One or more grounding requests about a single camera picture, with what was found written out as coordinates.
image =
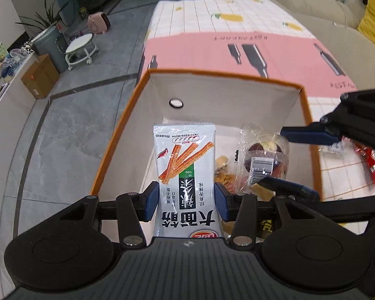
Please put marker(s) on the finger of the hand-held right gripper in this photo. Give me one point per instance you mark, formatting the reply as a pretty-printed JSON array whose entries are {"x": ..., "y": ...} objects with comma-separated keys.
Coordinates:
[
  {"x": 290, "y": 187},
  {"x": 309, "y": 134}
]

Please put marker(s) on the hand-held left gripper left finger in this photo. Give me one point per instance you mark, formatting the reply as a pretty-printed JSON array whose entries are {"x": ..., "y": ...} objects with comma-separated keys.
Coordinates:
[{"x": 150, "y": 204}]

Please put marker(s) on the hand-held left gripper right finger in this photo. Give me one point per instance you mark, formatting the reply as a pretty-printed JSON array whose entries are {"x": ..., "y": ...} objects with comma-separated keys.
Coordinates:
[{"x": 222, "y": 204}]

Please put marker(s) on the clear brown cake packet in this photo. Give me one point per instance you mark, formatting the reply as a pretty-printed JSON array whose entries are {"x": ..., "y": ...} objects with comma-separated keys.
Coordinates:
[{"x": 262, "y": 153}]

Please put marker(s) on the white spicy strip packet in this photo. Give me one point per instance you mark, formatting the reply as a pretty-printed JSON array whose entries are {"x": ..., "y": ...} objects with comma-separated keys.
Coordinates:
[{"x": 187, "y": 162}]

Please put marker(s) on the orange cardboard box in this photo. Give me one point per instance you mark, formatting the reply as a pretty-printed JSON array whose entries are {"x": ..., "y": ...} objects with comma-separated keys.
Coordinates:
[{"x": 225, "y": 100}]

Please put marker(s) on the clear white snack packet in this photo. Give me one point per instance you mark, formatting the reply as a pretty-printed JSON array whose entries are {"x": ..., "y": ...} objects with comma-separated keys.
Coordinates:
[{"x": 332, "y": 147}]

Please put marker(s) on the clear orange sticks packet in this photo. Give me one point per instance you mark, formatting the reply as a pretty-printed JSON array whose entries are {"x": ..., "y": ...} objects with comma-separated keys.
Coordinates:
[{"x": 223, "y": 175}]

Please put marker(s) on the yellow dark label packet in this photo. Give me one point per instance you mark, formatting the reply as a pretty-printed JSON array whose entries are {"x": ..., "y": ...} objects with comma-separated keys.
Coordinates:
[{"x": 265, "y": 228}]

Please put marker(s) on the large red snack packet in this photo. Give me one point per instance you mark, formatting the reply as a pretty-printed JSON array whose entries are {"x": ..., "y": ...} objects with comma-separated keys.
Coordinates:
[{"x": 370, "y": 165}]

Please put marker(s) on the beige sofa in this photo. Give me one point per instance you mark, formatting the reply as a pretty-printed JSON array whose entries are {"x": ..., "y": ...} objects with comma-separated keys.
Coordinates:
[{"x": 328, "y": 31}]

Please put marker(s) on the pink checked lemon tablecloth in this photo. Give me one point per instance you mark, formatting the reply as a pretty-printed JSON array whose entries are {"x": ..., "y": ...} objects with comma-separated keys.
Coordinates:
[{"x": 206, "y": 50}]

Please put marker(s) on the white marble cabinet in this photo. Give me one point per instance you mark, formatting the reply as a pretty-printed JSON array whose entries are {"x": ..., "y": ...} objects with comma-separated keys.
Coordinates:
[{"x": 6, "y": 168}]

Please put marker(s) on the brown cardboard carton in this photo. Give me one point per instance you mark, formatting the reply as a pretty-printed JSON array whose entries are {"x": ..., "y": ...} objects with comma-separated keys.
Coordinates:
[{"x": 39, "y": 76}]

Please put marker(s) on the white round rolling stool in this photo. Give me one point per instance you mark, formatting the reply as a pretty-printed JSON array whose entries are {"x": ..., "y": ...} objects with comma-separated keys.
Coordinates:
[{"x": 79, "y": 45}]

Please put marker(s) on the grey metal plant pot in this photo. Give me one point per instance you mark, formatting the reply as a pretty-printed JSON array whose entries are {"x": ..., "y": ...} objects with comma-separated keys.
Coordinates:
[{"x": 50, "y": 50}]

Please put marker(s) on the pink space heater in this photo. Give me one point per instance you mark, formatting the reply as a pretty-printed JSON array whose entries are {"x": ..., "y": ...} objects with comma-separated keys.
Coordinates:
[{"x": 97, "y": 22}]

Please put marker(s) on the row of small figurines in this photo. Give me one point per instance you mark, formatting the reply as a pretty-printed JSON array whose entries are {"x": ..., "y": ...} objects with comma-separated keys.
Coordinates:
[{"x": 0, "y": 75}]

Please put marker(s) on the long-leaf potted plant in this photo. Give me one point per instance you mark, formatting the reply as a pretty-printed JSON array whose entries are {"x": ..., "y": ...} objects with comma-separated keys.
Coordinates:
[{"x": 47, "y": 18}]

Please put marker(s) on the green picture card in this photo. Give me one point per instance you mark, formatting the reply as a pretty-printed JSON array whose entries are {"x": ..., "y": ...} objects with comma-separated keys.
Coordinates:
[{"x": 0, "y": 51}]

